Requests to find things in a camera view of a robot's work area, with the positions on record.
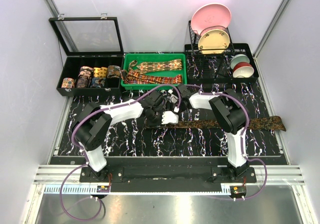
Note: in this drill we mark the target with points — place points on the black dish tray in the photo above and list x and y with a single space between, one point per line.
216 68

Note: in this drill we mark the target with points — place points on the pink plate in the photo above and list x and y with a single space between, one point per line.
210 15

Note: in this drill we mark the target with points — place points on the green plastic tray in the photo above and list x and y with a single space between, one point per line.
153 57

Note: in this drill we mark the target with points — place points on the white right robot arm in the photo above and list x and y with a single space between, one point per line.
233 119

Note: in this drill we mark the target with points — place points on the cream ikat pattern tie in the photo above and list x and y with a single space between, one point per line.
149 67

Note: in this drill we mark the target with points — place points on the rolled tie brown olive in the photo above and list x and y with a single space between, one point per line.
113 71

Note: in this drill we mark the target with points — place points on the black wire dish rack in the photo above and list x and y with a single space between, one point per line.
194 38

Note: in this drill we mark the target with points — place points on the rolled tie dark blue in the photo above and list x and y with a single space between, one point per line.
98 82

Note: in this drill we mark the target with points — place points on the aluminium frame rail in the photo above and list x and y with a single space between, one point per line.
275 174

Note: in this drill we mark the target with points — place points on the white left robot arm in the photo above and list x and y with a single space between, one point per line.
91 126

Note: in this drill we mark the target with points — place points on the black tie storage box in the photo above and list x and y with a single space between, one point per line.
72 67

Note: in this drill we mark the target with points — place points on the yellow floral plate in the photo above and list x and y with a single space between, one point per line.
214 41

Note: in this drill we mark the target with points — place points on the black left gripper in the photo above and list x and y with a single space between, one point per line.
159 121

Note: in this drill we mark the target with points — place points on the rolled tie dark floral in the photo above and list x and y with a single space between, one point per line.
82 82

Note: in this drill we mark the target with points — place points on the red multicolour checked tie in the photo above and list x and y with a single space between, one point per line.
134 77

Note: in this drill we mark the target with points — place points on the glass box lid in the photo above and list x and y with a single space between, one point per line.
88 36

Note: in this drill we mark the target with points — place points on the red bowl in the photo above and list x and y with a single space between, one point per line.
243 70

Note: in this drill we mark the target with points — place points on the rolled tie yellow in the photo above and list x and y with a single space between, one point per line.
100 72

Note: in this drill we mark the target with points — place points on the pale green bowl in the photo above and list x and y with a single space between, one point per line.
238 59

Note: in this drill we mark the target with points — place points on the black key pattern tie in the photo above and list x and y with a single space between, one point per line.
271 123

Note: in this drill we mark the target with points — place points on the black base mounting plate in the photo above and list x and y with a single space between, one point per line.
118 174

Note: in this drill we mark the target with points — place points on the rolled tie blue orange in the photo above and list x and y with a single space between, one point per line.
68 83

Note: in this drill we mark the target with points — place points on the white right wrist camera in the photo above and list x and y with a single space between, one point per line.
172 97

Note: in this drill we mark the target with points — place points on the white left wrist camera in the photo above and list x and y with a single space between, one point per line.
169 117

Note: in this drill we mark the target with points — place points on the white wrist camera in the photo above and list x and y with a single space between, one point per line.
172 97
169 117

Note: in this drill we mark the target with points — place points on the rolled tie pink paisley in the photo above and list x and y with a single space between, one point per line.
86 71

